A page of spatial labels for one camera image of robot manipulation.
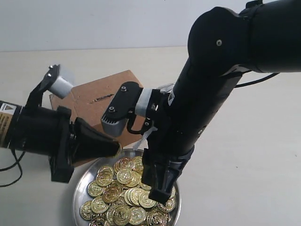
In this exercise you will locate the round steel plate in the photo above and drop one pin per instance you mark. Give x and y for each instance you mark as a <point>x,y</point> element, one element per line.
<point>123,205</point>

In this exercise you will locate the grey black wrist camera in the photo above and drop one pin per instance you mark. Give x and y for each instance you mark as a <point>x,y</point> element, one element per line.
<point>120,114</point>

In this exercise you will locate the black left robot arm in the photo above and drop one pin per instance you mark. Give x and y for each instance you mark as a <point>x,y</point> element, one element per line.
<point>52,133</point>

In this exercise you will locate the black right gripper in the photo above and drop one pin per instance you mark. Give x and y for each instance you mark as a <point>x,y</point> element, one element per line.
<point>171,144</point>

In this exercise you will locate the brown cardboard coin box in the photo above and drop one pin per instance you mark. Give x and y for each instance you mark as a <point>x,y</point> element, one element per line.
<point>90,100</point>

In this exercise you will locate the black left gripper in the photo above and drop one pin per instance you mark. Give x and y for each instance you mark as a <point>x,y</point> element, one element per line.
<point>91,144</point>

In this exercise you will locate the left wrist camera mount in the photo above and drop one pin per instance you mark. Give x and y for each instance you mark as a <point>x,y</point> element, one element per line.
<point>57,80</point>

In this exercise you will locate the gold coin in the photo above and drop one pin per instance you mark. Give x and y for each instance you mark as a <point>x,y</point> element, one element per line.
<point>118,152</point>
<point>104,179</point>
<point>86,211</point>
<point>125,163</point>
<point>125,176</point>

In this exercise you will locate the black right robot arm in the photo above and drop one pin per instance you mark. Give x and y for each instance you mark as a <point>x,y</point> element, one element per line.
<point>222,46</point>

